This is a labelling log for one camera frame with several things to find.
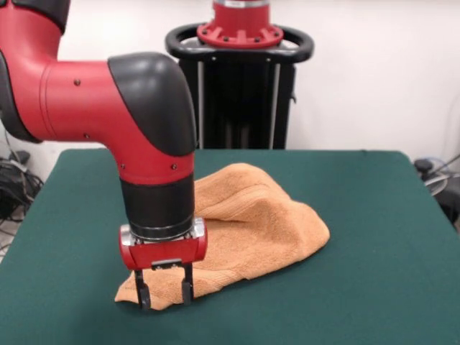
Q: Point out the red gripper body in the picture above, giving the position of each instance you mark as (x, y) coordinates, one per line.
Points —
(165, 253)

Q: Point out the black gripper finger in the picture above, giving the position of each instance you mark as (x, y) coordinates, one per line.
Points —
(187, 287)
(143, 291)

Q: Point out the tan terry towel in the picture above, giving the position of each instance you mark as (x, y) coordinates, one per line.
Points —
(258, 223)

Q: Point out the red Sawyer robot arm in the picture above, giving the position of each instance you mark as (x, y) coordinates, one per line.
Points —
(90, 104)

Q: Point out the dark green table cloth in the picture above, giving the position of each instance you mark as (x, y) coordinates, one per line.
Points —
(359, 269)

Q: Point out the grey stand base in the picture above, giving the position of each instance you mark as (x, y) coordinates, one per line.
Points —
(437, 184)

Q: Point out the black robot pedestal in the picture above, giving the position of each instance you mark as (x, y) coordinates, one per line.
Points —
(244, 108)

